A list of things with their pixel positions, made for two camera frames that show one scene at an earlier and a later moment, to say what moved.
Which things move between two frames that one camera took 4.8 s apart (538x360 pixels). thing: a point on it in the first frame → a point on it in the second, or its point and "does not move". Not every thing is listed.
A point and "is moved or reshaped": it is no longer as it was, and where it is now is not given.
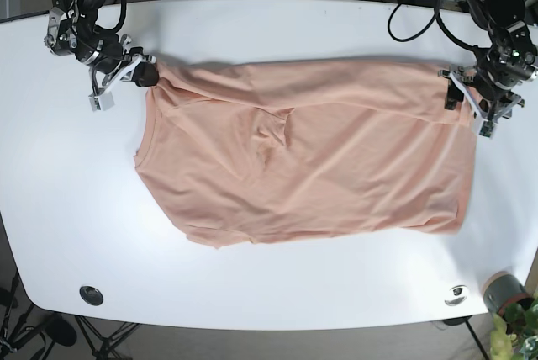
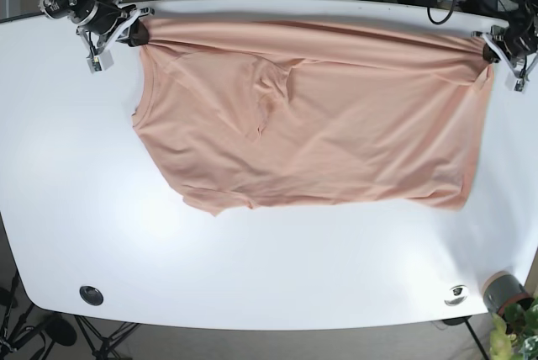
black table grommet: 92,295 does not move
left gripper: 103,51 → 99,17
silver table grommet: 456,295 does not move
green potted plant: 514,335 does not move
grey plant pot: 501,288 does not move
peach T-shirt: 261,152 is moved or reshaped
